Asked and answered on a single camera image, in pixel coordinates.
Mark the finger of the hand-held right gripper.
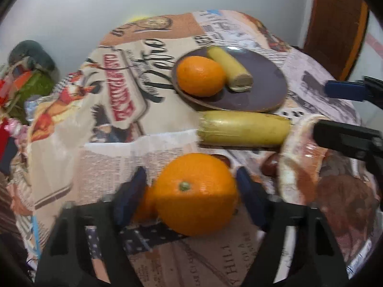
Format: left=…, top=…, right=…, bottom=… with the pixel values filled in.
left=313, top=120, right=383, bottom=168
left=325, top=76, right=383, bottom=109

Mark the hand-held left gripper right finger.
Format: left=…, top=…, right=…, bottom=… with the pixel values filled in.
left=236, top=167, right=349, bottom=287

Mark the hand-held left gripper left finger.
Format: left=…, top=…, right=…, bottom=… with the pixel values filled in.
left=34, top=167, right=148, bottom=287

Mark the pink grapefruit wedge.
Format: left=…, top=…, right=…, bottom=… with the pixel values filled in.
left=277, top=114, right=330, bottom=204

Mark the large orange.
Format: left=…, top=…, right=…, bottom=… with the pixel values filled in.
left=152, top=152, right=239, bottom=237

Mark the dark purple plate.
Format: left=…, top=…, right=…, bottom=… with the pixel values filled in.
left=171, top=45, right=288, bottom=113

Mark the small orange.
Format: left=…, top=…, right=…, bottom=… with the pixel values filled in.
left=132, top=185, right=159, bottom=222

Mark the brown chestnut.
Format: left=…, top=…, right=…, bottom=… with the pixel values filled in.
left=211, top=154, right=233, bottom=168
left=261, top=152, right=281, bottom=177

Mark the printed tablecloth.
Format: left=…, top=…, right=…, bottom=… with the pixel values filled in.
left=12, top=10, right=378, bottom=287

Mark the long yellow banana piece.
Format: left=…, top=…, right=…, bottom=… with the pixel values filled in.
left=197, top=110, right=292, bottom=148

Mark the wooden chair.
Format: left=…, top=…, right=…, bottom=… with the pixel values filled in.
left=302, top=0, right=370, bottom=81

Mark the short peeled banana piece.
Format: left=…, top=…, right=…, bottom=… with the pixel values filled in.
left=206, top=47, right=253, bottom=93

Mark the green bag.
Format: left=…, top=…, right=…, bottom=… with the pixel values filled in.
left=16, top=71, right=55, bottom=118

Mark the red packet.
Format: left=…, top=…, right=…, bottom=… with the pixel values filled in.
left=0, top=77, right=19, bottom=106

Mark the grey plush toy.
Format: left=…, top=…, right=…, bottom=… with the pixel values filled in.
left=8, top=40, right=56, bottom=73

